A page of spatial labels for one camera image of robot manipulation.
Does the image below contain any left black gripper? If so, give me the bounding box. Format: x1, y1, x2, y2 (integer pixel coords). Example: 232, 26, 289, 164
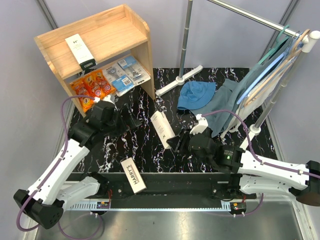
102, 103, 141, 138

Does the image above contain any wooden two-tier shelf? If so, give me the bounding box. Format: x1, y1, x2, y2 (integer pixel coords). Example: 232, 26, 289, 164
33, 3, 156, 118

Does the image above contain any orange BIC razor pack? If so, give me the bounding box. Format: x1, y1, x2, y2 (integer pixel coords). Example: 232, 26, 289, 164
69, 78, 94, 113
83, 74, 106, 99
92, 69, 116, 96

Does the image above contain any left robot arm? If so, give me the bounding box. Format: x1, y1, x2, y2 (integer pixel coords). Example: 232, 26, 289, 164
13, 100, 142, 230

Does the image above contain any white H box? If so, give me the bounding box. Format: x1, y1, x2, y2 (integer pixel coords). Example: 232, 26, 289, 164
150, 110, 175, 150
65, 33, 97, 71

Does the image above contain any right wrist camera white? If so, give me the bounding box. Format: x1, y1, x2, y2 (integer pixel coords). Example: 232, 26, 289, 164
190, 114, 209, 135

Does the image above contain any metal clothes rack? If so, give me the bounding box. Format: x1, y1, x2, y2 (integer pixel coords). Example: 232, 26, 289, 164
152, 0, 320, 159

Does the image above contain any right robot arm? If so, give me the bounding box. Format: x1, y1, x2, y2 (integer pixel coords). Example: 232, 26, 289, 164
166, 129, 320, 207

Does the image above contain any wooden hanger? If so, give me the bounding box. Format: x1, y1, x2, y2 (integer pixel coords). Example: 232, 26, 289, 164
241, 29, 311, 110

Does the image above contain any blue bucket hat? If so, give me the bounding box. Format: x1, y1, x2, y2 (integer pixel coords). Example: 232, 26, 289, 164
177, 81, 216, 110

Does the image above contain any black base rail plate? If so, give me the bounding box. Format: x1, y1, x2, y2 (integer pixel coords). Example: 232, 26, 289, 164
67, 171, 288, 210

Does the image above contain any blue razor blister pack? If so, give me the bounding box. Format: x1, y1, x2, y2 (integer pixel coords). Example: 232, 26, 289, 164
117, 55, 151, 86

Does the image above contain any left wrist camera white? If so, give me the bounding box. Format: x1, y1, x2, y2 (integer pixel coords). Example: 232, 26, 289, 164
94, 95, 118, 110

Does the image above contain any teal hanger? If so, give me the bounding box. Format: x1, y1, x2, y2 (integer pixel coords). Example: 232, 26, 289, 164
258, 24, 290, 65

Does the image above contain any blue Gillette razor pack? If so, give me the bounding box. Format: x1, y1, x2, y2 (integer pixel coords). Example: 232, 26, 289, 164
102, 63, 135, 97

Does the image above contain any blue hanger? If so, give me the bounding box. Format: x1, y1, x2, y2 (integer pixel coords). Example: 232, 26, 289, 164
236, 35, 305, 106

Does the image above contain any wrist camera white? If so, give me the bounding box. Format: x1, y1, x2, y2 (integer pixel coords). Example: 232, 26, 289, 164
190, 114, 209, 135
94, 95, 118, 110

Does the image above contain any grey-blue garment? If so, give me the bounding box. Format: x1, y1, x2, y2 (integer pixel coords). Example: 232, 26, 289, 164
192, 63, 266, 138

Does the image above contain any white Harry's box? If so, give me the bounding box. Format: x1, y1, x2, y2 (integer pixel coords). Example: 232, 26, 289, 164
121, 157, 147, 194

